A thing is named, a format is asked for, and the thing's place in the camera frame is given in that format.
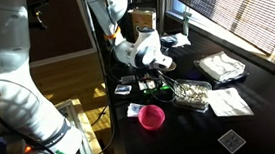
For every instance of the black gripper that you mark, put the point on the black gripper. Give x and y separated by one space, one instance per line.
154 75

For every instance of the green plastic spoon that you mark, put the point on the green plastic spoon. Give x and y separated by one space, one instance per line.
157 90

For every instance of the small bowl with snack pieces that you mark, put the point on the small bowl with snack pieces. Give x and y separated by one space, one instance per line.
172 66

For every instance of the pink plastic bowl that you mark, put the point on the pink plastic bowl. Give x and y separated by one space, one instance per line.
151 117

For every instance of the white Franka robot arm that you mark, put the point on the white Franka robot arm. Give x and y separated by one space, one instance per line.
7 81

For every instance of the black round container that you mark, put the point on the black round container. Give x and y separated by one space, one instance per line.
169 41

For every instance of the purple back playing card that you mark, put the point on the purple back playing card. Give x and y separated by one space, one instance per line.
133 110

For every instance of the clear plastic snack container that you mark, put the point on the clear plastic snack container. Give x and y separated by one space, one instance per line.
192 95

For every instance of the crumpled white paper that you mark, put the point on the crumpled white paper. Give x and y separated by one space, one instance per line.
182 39

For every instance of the orange cardboard box with face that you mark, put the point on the orange cardboard box with face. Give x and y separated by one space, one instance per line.
146 19

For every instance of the green white tube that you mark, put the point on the green white tube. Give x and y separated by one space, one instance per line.
186 22

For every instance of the white paper napkin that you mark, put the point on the white paper napkin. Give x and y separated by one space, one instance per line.
228 102

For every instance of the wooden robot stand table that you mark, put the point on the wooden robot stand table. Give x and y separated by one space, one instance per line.
85 125

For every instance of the brown slatted window blind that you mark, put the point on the brown slatted window blind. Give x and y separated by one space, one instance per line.
238 8

